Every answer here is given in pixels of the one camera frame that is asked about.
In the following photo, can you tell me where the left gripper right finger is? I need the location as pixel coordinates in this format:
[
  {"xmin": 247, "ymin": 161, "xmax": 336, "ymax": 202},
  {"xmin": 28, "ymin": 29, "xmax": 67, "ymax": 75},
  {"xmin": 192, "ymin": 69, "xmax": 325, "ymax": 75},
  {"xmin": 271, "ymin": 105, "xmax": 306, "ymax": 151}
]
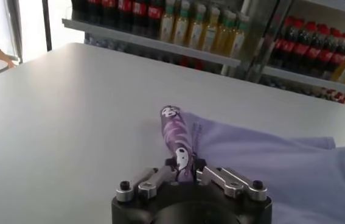
[{"xmin": 195, "ymin": 158, "xmax": 268, "ymax": 202}]

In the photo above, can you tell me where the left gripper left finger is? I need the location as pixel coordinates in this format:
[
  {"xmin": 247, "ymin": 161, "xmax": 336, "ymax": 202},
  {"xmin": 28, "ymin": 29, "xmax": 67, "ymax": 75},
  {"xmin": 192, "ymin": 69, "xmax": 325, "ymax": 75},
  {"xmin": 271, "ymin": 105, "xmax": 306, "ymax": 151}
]
[{"xmin": 116, "ymin": 158, "xmax": 181, "ymax": 203}]

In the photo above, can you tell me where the purple printed t-shirt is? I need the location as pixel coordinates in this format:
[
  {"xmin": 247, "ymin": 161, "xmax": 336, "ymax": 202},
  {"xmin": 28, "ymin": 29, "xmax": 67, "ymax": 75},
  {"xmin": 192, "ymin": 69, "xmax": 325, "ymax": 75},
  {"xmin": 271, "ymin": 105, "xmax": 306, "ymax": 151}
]
[{"xmin": 159, "ymin": 105, "xmax": 345, "ymax": 224}]

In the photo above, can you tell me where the grey metal bottle shelf unit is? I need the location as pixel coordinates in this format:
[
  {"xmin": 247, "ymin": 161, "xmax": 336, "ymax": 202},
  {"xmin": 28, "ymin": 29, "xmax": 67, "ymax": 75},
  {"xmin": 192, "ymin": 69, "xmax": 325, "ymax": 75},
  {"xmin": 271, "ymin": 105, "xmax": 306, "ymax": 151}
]
[
  {"xmin": 251, "ymin": 0, "xmax": 345, "ymax": 110},
  {"xmin": 61, "ymin": 0, "xmax": 270, "ymax": 83}
]

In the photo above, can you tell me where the cola bottle red cap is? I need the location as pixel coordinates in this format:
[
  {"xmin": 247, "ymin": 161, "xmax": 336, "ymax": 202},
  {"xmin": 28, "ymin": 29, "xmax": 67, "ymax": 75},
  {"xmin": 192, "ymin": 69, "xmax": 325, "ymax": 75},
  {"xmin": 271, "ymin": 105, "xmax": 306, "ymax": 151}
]
[
  {"xmin": 131, "ymin": 0, "xmax": 149, "ymax": 35},
  {"xmin": 86, "ymin": 0, "xmax": 105, "ymax": 24},
  {"xmin": 327, "ymin": 27, "xmax": 345, "ymax": 79},
  {"xmin": 301, "ymin": 21, "xmax": 322, "ymax": 74},
  {"xmin": 101, "ymin": 0, "xmax": 119, "ymax": 28},
  {"xmin": 315, "ymin": 24, "xmax": 334, "ymax": 77},
  {"xmin": 116, "ymin": 0, "xmax": 134, "ymax": 31},
  {"xmin": 146, "ymin": 0, "xmax": 164, "ymax": 39},
  {"xmin": 287, "ymin": 18, "xmax": 310, "ymax": 71},
  {"xmin": 274, "ymin": 16, "xmax": 294, "ymax": 66}
]

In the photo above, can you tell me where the black slanted frame post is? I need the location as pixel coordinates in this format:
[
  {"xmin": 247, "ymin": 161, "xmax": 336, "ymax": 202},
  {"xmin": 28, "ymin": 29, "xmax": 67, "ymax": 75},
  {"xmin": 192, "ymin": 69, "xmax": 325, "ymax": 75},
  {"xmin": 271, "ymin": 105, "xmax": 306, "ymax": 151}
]
[{"xmin": 41, "ymin": 0, "xmax": 54, "ymax": 52}]

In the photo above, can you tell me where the grey slanted frame post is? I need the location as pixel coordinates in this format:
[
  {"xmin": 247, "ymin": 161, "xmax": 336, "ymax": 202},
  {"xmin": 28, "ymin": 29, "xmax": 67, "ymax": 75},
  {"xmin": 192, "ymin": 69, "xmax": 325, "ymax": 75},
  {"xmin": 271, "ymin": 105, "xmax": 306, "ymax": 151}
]
[{"xmin": 4, "ymin": 0, "xmax": 24, "ymax": 64}]

